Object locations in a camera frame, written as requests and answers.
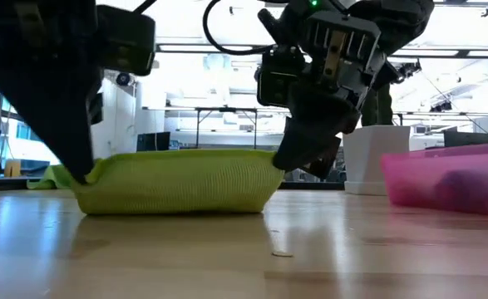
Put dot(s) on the green cactus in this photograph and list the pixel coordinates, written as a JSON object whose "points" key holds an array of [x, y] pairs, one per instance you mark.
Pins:
{"points": [[377, 108]]}

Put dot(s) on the yellow box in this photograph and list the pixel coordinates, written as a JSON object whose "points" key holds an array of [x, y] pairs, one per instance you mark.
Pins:
{"points": [[13, 169]]}

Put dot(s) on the bright green microfiber towel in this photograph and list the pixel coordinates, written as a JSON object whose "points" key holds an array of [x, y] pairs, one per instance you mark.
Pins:
{"points": [[52, 178]]}

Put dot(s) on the pink plastic basket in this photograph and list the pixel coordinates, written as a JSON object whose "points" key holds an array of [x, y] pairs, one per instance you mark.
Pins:
{"points": [[443, 182]]}

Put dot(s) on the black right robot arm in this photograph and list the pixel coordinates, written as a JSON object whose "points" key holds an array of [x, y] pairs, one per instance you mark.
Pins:
{"points": [[393, 21]]}

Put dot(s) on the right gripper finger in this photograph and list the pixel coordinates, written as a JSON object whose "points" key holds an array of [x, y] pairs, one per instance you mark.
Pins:
{"points": [[314, 128], [324, 164]]}

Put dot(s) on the small white table scrap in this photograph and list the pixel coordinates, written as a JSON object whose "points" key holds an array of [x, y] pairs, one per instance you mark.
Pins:
{"points": [[282, 253]]}

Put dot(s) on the black metal station frame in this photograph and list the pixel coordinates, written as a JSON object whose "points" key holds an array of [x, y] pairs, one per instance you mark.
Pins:
{"points": [[227, 109]]}

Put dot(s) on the white hexagonal planter pot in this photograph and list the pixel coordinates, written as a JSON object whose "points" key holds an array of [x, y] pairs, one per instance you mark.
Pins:
{"points": [[372, 158]]}

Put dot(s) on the black computer monitor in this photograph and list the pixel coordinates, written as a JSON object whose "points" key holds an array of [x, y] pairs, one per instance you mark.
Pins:
{"points": [[466, 139], [153, 142]]}

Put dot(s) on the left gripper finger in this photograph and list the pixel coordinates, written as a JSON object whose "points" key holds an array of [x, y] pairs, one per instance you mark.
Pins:
{"points": [[96, 109], [60, 116]]}

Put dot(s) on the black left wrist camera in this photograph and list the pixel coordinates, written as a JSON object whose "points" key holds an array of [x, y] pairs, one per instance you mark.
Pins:
{"points": [[125, 39]]}

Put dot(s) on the lime green microfiber towel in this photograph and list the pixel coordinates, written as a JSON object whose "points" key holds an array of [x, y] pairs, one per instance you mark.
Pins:
{"points": [[177, 182]]}

